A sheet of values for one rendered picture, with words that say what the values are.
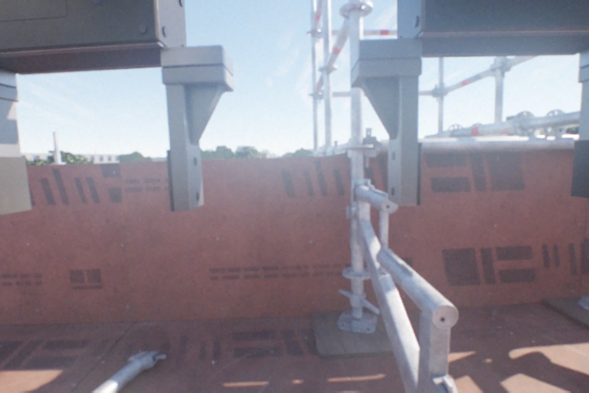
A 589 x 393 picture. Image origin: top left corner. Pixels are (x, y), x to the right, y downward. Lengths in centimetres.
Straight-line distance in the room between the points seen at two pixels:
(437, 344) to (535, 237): 114
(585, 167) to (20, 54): 38
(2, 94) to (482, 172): 150
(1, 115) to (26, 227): 142
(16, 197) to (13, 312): 159
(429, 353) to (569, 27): 57
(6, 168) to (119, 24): 13
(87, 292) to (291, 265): 90
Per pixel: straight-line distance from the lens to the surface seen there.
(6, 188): 29
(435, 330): 67
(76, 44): 24
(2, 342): 176
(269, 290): 140
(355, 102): 120
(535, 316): 171
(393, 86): 21
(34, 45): 25
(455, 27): 22
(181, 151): 21
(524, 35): 24
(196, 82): 21
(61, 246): 163
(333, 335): 128
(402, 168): 20
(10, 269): 180
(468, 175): 151
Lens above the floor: 69
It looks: 7 degrees down
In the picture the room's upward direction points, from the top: 2 degrees counter-clockwise
